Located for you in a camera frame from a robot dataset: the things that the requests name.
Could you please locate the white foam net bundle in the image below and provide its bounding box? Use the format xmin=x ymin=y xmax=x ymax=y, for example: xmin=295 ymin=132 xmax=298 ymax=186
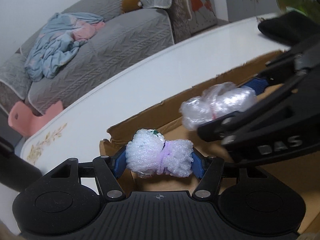
xmin=125 ymin=128 xmax=194 ymax=178

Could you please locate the clear plastic bag bundle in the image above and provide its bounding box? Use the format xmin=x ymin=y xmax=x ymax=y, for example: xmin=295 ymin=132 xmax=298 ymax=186
xmin=180 ymin=82 xmax=257 ymax=131

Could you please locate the black knit hat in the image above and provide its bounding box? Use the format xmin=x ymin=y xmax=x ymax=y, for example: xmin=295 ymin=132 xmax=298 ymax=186
xmin=258 ymin=11 xmax=319 ymax=46

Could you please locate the green glass jar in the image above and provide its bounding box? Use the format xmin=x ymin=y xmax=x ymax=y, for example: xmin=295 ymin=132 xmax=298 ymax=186
xmin=277 ymin=0 xmax=319 ymax=23

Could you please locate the decorated cabinet with stickers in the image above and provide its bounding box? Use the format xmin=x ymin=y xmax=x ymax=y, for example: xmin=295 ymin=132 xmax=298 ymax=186
xmin=189 ymin=0 xmax=217 ymax=34

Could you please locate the pink plastic stool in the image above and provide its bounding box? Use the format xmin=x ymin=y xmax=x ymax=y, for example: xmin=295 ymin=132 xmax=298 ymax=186
xmin=8 ymin=101 xmax=63 ymax=137

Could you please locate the grey fabric sofa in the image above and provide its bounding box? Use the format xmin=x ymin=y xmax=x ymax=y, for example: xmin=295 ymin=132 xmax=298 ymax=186
xmin=1 ymin=0 xmax=191 ymax=114

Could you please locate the light blue blanket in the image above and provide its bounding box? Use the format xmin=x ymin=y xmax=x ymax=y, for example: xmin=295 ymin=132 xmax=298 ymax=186
xmin=24 ymin=12 xmax=104 ymax=82

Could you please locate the pink garment on sofa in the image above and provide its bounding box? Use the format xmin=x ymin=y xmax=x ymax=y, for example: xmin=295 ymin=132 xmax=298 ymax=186
xmin=72 ymin=21 xmax=105 ymax=41

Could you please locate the brown plush toy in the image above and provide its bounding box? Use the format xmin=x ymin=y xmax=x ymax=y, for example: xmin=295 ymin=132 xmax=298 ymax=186
xmin=121 ymin=0 xmax=143 ymax=14

